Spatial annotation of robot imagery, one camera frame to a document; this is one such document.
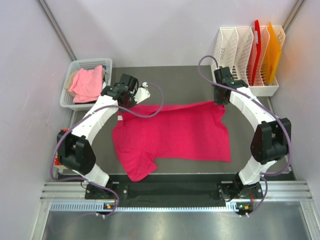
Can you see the grey slotted cable duct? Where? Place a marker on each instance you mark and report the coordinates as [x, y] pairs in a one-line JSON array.
[[104, 207]]

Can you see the white file organiser rack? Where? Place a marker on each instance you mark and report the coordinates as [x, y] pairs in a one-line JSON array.
[[233, 48]]

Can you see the beige cloth in basket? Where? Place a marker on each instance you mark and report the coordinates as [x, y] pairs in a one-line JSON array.
[[70, 82]]

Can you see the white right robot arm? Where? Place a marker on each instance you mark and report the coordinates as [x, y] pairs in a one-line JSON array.
[[270, 139]]

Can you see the light pink t shirt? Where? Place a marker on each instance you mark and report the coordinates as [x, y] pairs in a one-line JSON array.
[[87, 85]]

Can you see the red and green book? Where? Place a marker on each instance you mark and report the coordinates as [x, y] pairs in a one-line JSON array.
[[61, 152]]

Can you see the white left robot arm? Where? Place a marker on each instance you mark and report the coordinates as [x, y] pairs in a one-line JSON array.
[[75, 150]]

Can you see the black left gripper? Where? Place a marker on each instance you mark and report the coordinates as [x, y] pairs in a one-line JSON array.
[[131, 95]]

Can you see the red plastic folder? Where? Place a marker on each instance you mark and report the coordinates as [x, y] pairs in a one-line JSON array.
[[255, 53]]

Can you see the magenta t shirt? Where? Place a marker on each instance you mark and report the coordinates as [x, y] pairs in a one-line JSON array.
[[190, 131]]

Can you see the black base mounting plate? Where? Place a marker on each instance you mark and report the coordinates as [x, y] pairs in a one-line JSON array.
[[175, 190]]

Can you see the aluminium frame rail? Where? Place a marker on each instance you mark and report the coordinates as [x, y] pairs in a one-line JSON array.
[[278, 191]]

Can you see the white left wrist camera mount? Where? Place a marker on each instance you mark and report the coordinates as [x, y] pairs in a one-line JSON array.
[[142, 93]]

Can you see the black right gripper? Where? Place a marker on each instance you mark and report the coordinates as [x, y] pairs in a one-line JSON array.
[[217, 101]]

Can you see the orange plastic folder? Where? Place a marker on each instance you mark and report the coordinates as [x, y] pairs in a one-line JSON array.
[[271, 58]]

